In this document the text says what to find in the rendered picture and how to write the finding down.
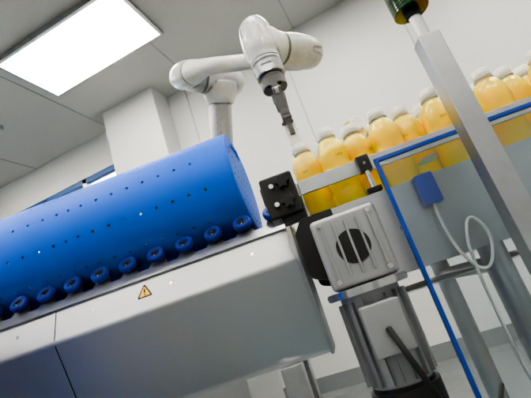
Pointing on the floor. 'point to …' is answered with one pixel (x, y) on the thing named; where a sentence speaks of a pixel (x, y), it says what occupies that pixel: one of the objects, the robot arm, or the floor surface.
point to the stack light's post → (479, 140)
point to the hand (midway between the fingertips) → (294, 138)
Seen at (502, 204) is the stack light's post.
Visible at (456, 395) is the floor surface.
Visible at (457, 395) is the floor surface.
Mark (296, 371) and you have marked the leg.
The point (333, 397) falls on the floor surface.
